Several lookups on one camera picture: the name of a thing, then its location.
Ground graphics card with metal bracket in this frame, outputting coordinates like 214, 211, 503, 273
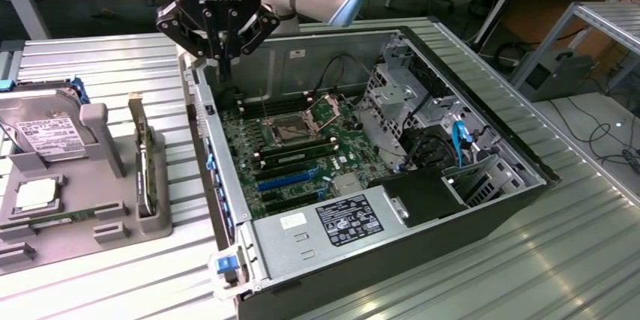
125, 91, 158, 220

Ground open black PC case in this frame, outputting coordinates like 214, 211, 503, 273
177, 16, 562, 320

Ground thin metal locking lever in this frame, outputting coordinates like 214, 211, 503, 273
257, 87, 274, 128

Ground metal socket cover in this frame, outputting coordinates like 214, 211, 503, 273
301, 93, 346, 127

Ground blue disk caddy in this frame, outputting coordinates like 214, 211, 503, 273
0, 75, 90, 109

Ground CPU socket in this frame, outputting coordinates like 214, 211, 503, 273
265, 113, 314, 148

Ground metal disk bay cage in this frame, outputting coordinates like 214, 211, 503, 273
359, 61, 454, 151

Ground installed black RAM stick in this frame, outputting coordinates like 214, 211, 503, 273
257, 142, 339, 170

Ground silver hard disk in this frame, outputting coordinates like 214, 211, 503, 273
0, 85, 97, 163

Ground green Dell motherboard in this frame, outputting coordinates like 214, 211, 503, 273
218, 89, 401, 220

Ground silver finned chipset heatsink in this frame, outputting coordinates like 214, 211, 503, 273
331, 173, 370, 191

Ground black expansion slot blue latch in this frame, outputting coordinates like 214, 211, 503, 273
261, 191, 325, 209

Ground grey plastic parts rack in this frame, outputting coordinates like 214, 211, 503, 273
0, 101, 174, 274

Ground black tripod pole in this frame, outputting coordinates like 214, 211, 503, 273
469, 0, 542, 55

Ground silver CPU chip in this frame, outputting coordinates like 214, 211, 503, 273
13, 178, 58, 211

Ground silver power supply unit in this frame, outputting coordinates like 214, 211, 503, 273
249, 184, 410, 287

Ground black plastic shroud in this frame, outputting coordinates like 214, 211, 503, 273
367, 170, 470, 229

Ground loose green RAM stick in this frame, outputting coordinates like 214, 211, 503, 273
27, 210, 97, 229

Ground grey box device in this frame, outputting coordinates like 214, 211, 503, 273
521, 48, 597, 103

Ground perforated metal disk bay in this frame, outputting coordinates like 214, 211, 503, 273
439, 153, 529, 211

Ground blue case latch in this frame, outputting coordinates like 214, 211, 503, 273
211, 255, 238, 274

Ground long black wire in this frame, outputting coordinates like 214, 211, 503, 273
309, 53, 374, 98

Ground aluminium frame piece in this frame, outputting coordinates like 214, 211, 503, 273
0, 40, 25, 82

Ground black wire bundle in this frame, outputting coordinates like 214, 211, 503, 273
397, 127, 463, 175

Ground blue disk wire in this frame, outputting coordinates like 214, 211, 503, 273
450, 120, 474, 168

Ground aluminium frame shelf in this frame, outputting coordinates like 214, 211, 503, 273
507, 0, 640, 92

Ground black tangled cables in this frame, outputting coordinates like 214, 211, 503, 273
549, 98, 640, 166

